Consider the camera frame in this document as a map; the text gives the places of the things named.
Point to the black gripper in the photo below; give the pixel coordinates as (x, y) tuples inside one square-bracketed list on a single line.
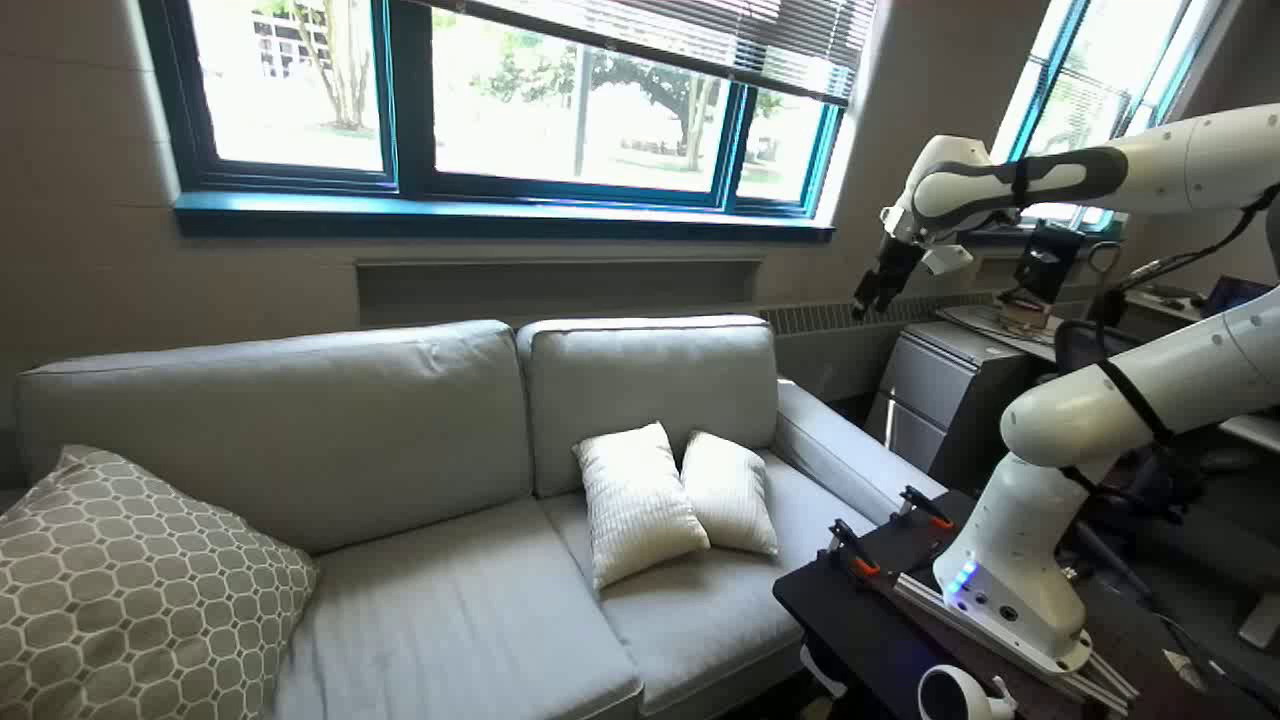
[(889, 275)]

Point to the small cream pleated pillow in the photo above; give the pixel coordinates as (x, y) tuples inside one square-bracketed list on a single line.
[(640, 504), (728, 494)]

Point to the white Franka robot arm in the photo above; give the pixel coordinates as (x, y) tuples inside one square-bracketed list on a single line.
[(1173, 163)]

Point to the grey fabric sofa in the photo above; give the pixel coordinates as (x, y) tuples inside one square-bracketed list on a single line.
[(403, 424)]

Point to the grey filing cabinet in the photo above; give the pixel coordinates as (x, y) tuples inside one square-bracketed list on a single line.
[(944, 386)]

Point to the black electronic device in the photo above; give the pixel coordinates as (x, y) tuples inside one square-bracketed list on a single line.
[(1047, 267)]

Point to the black orange bar clamp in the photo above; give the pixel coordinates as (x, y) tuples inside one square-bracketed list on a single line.
[(854, 555), (925, 504)]

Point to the grey window blinds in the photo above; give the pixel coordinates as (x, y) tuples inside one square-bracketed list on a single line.
[(747, 43)]

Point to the narrow blue framed window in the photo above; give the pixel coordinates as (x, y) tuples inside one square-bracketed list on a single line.
[(1093, 64)]

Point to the dark blue bag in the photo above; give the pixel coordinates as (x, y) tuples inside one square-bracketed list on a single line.
[(1235, 297)]

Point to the black robot table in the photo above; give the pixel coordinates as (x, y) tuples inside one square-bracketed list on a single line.
[(854, 626)]

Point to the white desk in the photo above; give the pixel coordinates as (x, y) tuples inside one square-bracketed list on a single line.
[(1261, 429)]

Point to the white VR controller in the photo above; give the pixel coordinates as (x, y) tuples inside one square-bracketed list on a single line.
[(955, 692)]

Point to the aluminium robot mounting plate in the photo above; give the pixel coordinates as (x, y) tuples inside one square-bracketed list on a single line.
[(1101, 682)]

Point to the wide blue framed window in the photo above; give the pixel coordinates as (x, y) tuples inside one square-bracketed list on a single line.
[(405, 107)]

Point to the large patterned beige pillow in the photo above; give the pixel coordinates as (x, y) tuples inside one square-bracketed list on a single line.
[(134, 603)]

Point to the wall radiator vent grille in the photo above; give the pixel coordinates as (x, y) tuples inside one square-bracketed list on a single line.
[(814, 318)]

